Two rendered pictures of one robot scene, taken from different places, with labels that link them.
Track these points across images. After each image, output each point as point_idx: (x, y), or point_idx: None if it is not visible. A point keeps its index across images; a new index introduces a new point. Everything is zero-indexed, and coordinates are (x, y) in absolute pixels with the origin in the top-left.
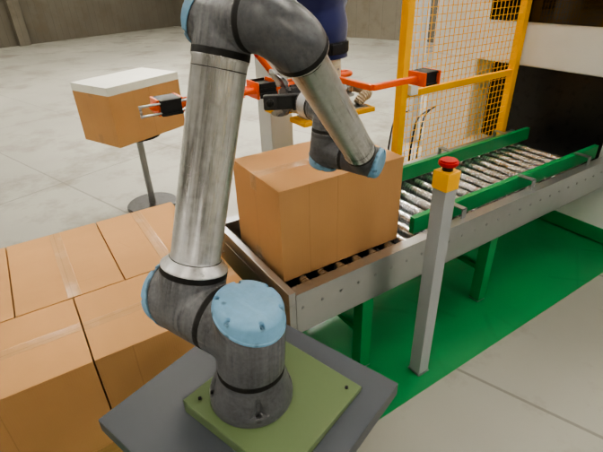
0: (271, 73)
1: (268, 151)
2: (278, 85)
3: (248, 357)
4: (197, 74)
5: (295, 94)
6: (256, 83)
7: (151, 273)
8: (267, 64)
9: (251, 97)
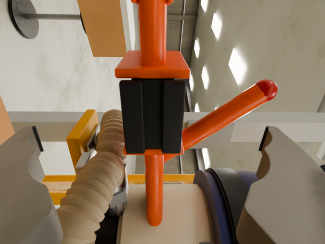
0: (293, 144)
1: (5, 113)
2: (277, 233)
3: None
4: None
5: None
6: (185, 67)
7: None
8: (228, 123)
9: (124, 56)
